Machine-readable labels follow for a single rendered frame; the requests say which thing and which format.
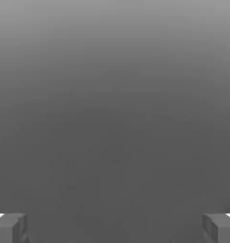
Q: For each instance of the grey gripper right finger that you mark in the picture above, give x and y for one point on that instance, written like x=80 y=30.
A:
x=223 y=229

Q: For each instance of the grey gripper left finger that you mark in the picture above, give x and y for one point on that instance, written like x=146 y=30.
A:
x=6 y=229

